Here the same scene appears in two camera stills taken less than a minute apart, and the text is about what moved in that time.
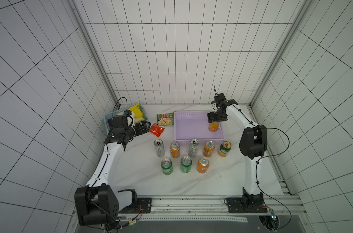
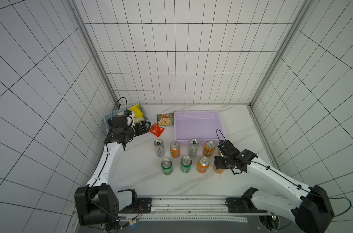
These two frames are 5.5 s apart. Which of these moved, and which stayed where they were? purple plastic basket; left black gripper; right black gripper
Moved: right black gripper
Stayed: left black gripper; purple plastic basket
